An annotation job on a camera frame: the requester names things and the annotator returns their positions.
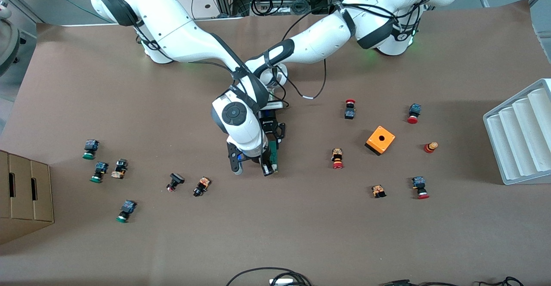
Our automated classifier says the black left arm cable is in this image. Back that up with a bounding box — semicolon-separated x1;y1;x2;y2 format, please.
280;6;328;100

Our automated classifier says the brown table mat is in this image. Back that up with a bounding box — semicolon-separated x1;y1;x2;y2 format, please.
0;0;551;286

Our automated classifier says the orange black push button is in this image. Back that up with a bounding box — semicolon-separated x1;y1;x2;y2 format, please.
193;176;211;197

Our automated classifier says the black orange selector switch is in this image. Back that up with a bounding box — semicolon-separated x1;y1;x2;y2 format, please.
111;159;129;179

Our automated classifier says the cardboard box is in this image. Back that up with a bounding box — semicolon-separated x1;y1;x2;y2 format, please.
0;150;55;246

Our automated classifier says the white ribbed tray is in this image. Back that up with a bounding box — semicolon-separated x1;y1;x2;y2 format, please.
483;78;551;186

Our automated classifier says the black cable bundle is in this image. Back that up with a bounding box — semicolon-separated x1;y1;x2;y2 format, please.
226;267;312;286

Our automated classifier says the orange button enclosure box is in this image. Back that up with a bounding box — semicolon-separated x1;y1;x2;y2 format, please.
365;125;396;156

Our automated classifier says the green push button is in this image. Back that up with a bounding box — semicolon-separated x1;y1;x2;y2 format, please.
90;162;109;183
115;200;137;224
82;139;100;160

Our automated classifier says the grey domed object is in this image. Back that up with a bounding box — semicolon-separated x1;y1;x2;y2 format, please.
0;0;22;78

